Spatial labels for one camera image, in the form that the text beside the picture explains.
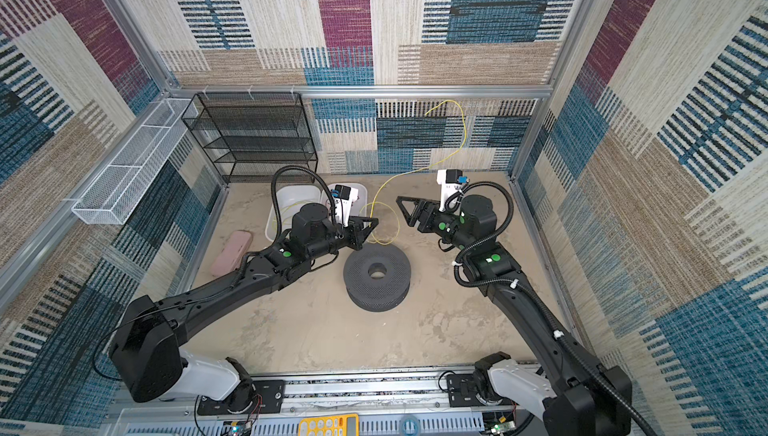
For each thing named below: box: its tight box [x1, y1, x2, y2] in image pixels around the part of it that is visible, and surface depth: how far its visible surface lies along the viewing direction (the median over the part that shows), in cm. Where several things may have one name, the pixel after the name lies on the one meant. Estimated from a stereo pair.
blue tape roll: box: [402, 418, 419, 436], surface depth 71 cm
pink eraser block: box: [211, 230, 253, 277], surface depth 99 cm
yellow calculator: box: [298, 413, 359, 436], surface depth 70 cm
